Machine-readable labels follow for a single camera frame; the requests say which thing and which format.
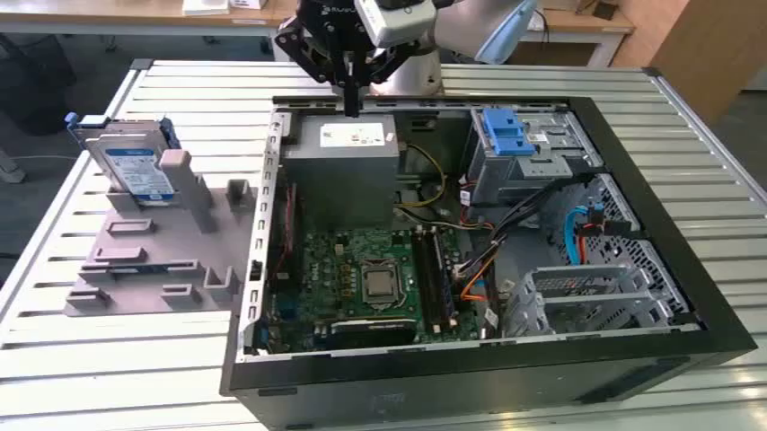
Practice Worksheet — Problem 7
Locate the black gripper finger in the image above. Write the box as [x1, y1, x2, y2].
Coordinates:
[354, 38, 423, 118]
[274, 16, 358, 118]

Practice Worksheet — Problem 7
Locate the hard disk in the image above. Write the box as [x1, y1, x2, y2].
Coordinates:
[63, 113, 182, 208]

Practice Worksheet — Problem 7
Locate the black and orange power wire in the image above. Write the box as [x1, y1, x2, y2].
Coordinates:
[585, 202, 648, 242]

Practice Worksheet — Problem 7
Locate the metal disk bay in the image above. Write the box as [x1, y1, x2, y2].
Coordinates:
[502, 262, 692, 338]

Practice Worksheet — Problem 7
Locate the blue plastic drive latch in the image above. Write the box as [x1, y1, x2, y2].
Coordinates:
[481, 107, 535, 157]

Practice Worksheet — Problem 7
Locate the wooden desk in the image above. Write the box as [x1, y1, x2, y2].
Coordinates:
[0, 0, 637, 62]

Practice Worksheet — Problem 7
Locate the grey power supply unit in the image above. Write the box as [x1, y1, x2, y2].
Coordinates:
[281, 111, 402, 233]

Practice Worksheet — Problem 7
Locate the metal optical drive cage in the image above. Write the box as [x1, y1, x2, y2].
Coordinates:
[466, 107, 605, 207]

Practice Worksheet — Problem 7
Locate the green motherboard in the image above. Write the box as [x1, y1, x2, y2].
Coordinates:
[263, 224, 487, 356]

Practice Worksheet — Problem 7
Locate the black waste bin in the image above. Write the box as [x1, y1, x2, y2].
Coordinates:
[0, 33, 79, 138]

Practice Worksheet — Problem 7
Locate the RAM stick with black chips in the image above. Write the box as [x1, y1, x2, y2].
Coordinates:
[435, 233, 458, 322]

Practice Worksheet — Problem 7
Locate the grey parts rack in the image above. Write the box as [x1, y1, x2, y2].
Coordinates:
[63, 150, 263, 318]

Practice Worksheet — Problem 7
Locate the silver CPU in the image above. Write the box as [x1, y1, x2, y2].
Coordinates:
[363, 270, 397, 300]

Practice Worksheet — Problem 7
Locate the wooden cabinet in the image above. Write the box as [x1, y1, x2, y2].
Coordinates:
[610, 0, 767, 127]

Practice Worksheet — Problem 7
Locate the metal CPU socket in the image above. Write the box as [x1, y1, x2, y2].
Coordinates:
[357, 258, 413, 315]

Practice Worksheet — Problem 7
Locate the white desk foot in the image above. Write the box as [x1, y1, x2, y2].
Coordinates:
[0, 147, 30, 184]

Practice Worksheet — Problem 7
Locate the black graphics card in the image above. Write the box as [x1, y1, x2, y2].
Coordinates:
[326, 315, 419, 350]

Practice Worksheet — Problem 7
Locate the black PC case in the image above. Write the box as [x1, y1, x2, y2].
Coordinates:
[219, 94, 761, 431]

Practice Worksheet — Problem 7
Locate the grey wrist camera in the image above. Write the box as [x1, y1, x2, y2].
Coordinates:
[353, 0, 439, 48]

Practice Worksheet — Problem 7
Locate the yellow wire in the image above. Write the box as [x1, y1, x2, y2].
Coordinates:
[398, 143, 449, 210]

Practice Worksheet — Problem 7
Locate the black cable bundle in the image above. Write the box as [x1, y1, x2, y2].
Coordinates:
[455, 172, 601, 279]

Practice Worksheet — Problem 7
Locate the light blue data wire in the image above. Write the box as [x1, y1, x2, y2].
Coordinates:
[561, 202, 593, 273]

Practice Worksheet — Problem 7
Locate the orange and red wire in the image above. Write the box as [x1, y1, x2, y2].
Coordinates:
[459, 271, 502, 311]

